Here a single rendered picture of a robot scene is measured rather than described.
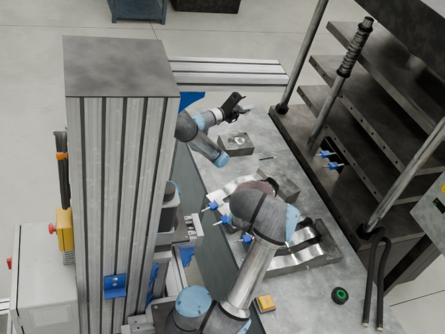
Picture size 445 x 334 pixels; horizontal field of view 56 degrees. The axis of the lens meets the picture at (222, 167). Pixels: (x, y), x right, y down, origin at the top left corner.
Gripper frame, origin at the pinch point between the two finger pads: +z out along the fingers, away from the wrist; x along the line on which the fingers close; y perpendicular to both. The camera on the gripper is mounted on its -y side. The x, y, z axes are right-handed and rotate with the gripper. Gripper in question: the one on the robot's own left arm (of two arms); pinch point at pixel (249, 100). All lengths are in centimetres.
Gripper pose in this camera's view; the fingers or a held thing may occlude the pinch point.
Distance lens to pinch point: 203.5
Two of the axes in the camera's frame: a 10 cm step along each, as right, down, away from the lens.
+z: 7.3, -3.6, 5.9
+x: 6.2, 7.1, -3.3
